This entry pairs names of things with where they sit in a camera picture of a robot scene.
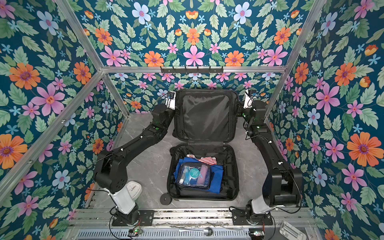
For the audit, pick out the blue cloth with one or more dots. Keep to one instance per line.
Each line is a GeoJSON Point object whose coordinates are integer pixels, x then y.
{"type": "Point", "coordinates": [216, 182]}

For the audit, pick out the black suitcase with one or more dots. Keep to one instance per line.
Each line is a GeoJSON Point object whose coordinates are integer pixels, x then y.
{"type": "Point", "coordinates": [205, 121]}

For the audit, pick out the red white striped shirt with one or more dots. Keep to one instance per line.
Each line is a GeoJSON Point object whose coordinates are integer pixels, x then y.
{"type": "Point", "coordinates": [206, 160]}

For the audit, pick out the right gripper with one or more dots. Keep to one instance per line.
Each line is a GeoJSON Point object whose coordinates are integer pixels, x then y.
{"type": "Point", "coordinates": [240, 108]}

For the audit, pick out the white plastic tray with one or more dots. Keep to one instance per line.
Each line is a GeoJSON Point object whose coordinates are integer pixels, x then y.
{"type": "Point", "coordinates": [290, 232]}

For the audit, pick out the metal spoon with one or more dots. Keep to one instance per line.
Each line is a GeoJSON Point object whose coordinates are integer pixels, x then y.
{"type": "Point", "coordinates": [206, 231]}

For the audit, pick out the aluminium frame rail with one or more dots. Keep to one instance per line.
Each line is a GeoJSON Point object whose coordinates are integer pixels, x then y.
{"type": "Point", "coordinates": [257, 69]}

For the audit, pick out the clear toiletry pouch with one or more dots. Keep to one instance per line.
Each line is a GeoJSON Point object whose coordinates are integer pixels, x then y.
{"type": "Point", "coordinates": [195, 176]}

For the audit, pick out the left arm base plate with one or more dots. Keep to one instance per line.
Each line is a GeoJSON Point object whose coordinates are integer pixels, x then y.
{"type": "Point", "coordinates": [135, 218]}

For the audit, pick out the white square clock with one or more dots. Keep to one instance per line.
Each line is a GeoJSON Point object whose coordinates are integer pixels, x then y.
{"type": "Point", "coordinates": [135, 189]}

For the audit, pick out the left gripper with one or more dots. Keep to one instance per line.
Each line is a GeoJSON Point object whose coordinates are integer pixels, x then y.
{"type": "Point", "coordinates": [175, 105]}

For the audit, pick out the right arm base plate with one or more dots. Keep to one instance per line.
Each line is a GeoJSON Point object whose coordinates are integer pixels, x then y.
{"type": "Point", "coordinates": [241, 217]}

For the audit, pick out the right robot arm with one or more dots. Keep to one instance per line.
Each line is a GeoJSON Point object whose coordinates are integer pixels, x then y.
{"type": "Point", "coordinates": [282, 188]}

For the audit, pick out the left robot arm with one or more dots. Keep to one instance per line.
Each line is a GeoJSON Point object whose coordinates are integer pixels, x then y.
{"type": "Point", "coordinates": [110, 172]}

